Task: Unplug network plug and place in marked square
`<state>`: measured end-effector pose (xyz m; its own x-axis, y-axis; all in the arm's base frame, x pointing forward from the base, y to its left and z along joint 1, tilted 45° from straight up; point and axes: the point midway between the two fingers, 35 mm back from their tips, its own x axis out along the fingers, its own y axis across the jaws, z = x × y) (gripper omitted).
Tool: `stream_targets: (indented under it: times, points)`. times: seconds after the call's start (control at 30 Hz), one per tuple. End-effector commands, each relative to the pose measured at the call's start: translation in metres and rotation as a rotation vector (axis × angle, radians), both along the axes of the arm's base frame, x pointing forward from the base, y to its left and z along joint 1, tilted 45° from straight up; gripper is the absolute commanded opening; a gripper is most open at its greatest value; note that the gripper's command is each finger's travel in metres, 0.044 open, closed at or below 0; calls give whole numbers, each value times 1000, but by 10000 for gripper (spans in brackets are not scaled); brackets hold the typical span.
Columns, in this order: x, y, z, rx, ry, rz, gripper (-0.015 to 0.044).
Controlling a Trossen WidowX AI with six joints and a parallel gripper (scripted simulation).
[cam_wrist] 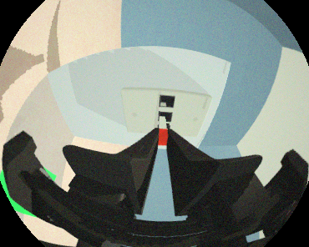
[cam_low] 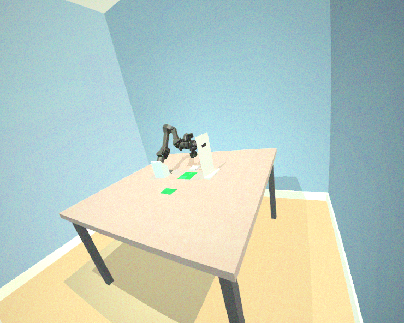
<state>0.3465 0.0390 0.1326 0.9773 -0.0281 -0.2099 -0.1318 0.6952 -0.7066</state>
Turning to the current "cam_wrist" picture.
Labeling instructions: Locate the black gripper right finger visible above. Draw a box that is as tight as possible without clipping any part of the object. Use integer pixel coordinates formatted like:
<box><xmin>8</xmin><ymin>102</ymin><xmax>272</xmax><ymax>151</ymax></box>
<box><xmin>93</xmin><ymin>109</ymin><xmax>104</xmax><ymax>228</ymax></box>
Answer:
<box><xmin>167</xmin><ymin>129</ymin><xmax>262</xmax><ymax>217</ymax></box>

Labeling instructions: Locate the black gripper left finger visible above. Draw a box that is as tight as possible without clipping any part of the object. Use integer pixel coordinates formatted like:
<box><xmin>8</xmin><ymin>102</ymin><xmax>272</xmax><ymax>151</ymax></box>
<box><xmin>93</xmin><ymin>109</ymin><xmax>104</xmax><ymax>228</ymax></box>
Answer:
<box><xmin>63</xmin><ymin>128</ymin><xmax>159</xmax><ymax>215</ymax></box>

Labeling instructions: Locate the green square patch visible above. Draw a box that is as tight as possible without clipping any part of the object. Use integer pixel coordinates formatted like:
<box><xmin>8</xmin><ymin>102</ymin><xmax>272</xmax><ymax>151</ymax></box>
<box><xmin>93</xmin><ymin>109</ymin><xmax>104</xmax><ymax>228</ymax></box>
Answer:
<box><xmin>0</xmin><ymin>171</ymin><xmax>57</xmax><ymax>215</ymax></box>

